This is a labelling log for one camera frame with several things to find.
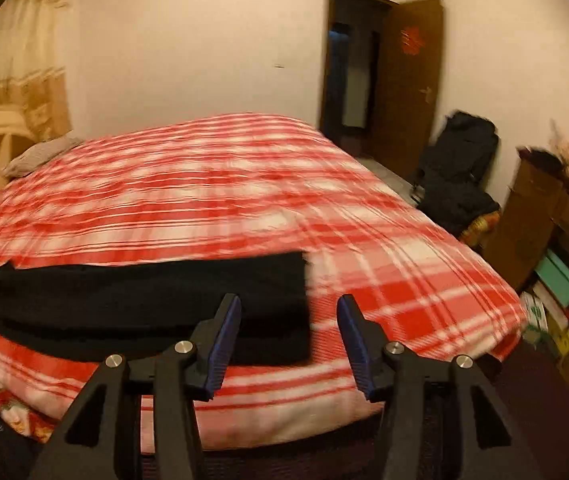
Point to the black backpack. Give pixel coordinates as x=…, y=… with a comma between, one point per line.
x=449, y=183

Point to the teal box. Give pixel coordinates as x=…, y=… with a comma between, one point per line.
x=554, y=273

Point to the beige patterned curtain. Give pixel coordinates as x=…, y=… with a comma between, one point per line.
x=32, y=74

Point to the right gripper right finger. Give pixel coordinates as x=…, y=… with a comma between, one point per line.
x=441, y=420

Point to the red door decoration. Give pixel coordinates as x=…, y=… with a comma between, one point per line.
x=411, y=40

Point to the striped grey pillow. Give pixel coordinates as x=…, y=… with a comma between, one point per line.
x=38, y=155

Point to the brown wooden dresser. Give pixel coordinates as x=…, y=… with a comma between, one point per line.
x=530, y=246

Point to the red plaid bed cover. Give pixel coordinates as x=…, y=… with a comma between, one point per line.
x=244, y=185

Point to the black pants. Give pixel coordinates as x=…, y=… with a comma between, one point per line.
x=83, y=313

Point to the brown wooden door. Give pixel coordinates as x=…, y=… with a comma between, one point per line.
x=407, y=86

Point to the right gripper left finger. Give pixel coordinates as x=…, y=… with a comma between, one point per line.
x=100, y=434

